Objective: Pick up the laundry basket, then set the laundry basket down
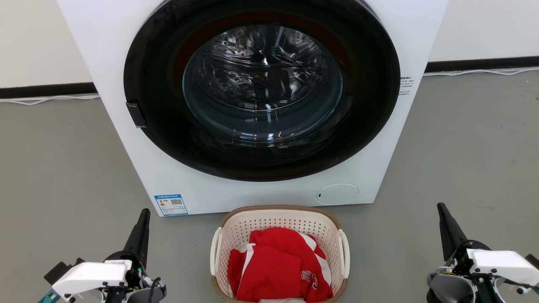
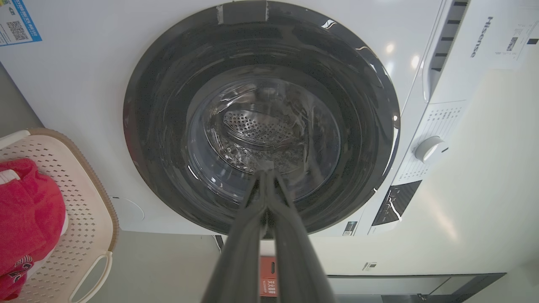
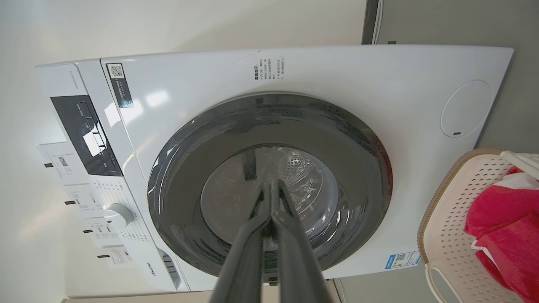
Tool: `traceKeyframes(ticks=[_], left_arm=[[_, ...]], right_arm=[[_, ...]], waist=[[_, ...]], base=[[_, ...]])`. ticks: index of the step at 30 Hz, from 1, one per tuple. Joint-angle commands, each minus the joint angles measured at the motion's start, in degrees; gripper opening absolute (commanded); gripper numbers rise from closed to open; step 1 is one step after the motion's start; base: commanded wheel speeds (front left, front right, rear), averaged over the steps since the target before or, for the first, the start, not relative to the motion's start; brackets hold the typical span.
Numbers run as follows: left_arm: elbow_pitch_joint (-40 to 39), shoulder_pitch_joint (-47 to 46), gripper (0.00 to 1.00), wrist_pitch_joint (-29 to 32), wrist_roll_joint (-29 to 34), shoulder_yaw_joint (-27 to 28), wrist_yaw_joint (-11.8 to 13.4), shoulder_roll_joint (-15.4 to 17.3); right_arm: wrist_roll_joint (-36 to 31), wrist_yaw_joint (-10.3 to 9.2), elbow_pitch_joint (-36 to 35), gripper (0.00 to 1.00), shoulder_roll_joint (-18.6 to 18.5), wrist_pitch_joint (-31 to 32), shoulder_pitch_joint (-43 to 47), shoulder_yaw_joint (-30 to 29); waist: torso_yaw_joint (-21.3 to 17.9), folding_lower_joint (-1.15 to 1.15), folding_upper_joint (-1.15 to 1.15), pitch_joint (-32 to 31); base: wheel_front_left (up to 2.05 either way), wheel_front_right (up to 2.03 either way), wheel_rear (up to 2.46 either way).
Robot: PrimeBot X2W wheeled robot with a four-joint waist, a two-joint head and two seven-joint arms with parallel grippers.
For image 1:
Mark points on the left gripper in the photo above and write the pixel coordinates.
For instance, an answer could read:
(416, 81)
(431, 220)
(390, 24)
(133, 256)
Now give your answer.
(134, 275)

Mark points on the blue energy label sticker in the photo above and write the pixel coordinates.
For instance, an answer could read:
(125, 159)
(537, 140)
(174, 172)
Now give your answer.
(170, 205)

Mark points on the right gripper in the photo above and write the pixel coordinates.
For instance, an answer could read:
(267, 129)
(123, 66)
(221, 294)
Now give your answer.
(467, 261)

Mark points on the cream perforated laundry basket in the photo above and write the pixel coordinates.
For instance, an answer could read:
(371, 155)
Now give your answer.
(269, 221)

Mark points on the white front-load washing machine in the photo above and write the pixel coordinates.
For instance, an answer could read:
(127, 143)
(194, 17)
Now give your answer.
(189, 193)

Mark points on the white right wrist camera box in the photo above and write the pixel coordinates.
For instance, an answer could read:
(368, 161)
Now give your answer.
(501, 263)

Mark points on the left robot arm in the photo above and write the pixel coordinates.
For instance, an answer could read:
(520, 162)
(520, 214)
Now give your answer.
(156, 294)

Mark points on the round white filter cover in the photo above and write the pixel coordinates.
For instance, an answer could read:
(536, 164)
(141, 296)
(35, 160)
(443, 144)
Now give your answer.
(337, 194)

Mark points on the round black washer door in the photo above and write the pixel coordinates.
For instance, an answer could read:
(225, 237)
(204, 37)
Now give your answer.
(160, 139)

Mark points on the small printed text label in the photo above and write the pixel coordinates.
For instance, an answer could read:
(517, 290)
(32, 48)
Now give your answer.
(405, 86)

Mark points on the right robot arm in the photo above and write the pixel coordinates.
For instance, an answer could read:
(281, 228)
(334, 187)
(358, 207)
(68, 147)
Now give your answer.
(448, 290)

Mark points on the red and white garment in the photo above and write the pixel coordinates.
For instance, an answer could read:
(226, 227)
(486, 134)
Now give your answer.
(273, 269)

